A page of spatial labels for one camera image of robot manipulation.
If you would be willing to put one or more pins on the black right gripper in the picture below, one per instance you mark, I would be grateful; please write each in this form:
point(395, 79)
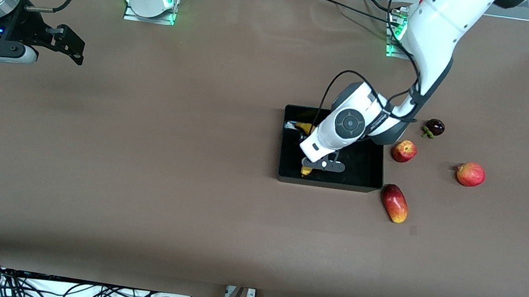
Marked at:
point(27, 27)

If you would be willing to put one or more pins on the black rectangular plastic box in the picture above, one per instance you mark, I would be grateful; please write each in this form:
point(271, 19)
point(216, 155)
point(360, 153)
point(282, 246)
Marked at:
point(362, 170)

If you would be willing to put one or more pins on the yellow banana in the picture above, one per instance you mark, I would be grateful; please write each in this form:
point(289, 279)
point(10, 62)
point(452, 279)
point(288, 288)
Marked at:
point(303, 127)

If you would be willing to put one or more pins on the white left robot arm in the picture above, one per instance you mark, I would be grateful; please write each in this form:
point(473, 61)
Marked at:
point(430, 32)

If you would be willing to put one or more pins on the small red yellow apple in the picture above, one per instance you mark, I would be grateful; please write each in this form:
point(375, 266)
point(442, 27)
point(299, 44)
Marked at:
point(404, 151)

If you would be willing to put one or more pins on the red yellow mango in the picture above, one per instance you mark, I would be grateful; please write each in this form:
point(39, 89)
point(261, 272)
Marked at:
point(394, 203)

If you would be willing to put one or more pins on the dark purple mangosteen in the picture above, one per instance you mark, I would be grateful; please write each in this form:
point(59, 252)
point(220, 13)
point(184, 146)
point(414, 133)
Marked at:
point(434, 127)

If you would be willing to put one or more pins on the round red apple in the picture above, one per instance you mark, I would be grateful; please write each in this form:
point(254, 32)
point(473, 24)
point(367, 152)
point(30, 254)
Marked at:
point(470, 175)

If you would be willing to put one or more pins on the large table cover sheet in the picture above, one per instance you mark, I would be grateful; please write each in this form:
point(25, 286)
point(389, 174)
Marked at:
point(186, 209)

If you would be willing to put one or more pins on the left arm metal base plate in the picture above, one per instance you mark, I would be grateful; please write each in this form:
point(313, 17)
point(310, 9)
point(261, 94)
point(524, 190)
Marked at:
point(392, 54)

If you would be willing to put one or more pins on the small metal corner bracket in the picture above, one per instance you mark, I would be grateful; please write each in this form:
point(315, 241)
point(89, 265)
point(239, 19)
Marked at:
point(251, 296)

